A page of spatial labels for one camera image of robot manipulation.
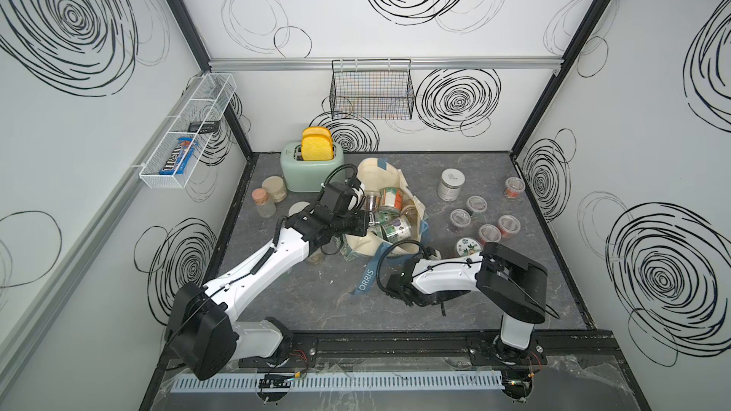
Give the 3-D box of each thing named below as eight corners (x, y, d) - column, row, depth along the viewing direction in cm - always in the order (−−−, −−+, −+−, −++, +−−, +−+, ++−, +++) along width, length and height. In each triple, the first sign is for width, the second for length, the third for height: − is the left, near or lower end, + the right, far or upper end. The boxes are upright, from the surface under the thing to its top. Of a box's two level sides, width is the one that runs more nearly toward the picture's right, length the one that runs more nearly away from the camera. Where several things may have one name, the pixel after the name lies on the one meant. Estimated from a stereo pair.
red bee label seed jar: (502, 200, 108) (509, 189, 103) (498, 187, 112) (504, 176, 107) (520, 200, 108) (527, 189, 103) (514, 187, 112) (521, 176, 107)
